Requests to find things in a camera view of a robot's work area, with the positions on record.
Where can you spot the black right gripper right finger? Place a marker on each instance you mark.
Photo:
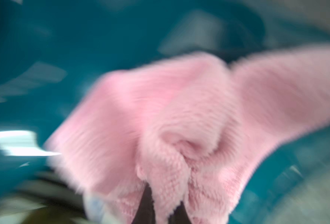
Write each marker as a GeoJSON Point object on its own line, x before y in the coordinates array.
{"type": "Point", "coordinates": [179, 216]}

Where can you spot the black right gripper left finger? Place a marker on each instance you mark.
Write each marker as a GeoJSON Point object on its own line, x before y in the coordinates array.
{"type": "Point", "coordinates": [145, 213]}

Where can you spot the pink microfiber cloth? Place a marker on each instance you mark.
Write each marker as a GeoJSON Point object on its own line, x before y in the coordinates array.
{"type": "Point", "coordinates": [192, 127]}

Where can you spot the green rubber boot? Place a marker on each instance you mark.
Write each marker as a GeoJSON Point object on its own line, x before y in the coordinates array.
{"type": "Point", "coordinates": [51, 52]}

